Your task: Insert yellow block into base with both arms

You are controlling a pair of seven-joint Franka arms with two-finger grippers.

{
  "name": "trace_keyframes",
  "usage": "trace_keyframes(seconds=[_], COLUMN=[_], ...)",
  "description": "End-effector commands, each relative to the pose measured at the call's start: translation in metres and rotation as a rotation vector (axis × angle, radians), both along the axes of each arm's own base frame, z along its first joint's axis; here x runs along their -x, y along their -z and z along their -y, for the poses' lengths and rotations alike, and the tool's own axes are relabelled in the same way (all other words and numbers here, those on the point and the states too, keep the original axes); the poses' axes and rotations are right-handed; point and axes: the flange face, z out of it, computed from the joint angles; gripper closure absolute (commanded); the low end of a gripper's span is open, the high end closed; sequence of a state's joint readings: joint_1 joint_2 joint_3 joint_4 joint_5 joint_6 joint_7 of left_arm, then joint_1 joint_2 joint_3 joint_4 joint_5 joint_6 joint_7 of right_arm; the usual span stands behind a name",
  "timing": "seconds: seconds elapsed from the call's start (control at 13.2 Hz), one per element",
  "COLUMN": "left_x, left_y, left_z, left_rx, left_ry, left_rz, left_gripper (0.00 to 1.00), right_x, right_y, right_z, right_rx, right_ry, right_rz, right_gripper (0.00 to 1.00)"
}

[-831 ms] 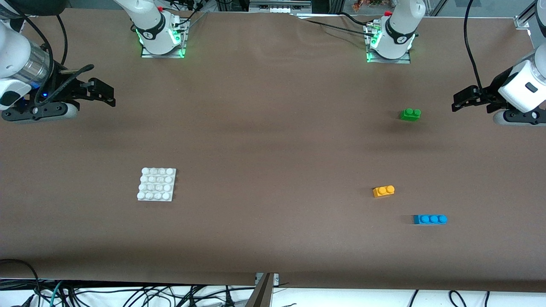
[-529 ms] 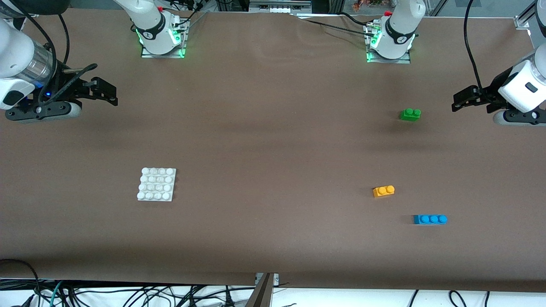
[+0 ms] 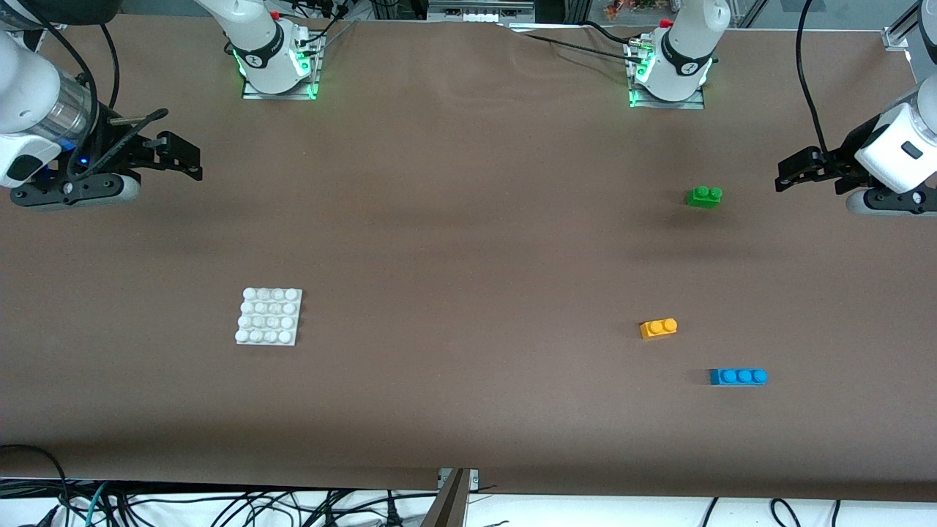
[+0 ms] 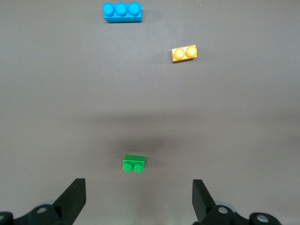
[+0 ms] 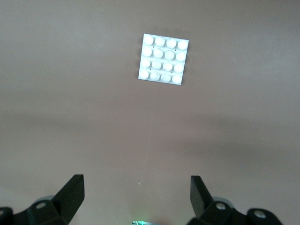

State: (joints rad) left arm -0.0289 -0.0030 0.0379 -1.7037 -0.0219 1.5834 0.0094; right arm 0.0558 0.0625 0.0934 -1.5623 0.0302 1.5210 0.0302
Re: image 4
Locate brown table cover sheet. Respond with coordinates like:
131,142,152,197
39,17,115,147
0,0,300,225

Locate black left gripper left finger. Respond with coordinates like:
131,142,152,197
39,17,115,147
0,178,87,225

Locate yellow two-stud block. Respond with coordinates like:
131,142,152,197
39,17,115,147
170,44,198,63

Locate blue three-stud block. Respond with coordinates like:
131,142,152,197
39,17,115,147
102,1,143,23

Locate green two-stud block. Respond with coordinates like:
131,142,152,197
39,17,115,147
122,154,145,174

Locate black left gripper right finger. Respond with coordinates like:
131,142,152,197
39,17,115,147
192,179,281,225

